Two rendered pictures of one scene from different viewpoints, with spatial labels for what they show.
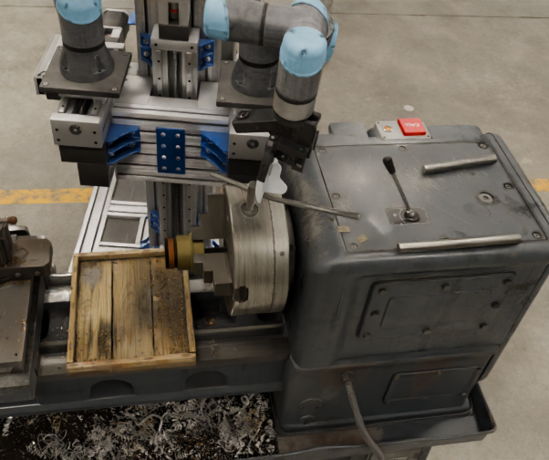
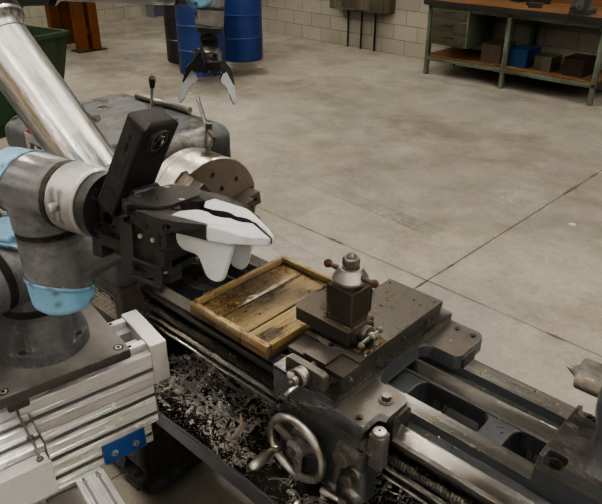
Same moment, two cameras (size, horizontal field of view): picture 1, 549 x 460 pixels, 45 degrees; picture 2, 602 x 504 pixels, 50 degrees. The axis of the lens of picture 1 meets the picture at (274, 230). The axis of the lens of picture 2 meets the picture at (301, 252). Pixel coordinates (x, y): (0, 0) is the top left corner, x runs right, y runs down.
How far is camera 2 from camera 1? 2.40 m
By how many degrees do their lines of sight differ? 89
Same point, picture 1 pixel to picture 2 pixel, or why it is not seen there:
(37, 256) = (318, 298)
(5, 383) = not seen: hidden behind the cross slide
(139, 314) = (277, 295)
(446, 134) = not seen: hidden behind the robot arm
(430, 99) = not seen: outside the picture
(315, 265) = (225, 135)
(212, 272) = (249, 198)
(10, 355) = (393, 284)
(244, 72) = not seen: outside the picture
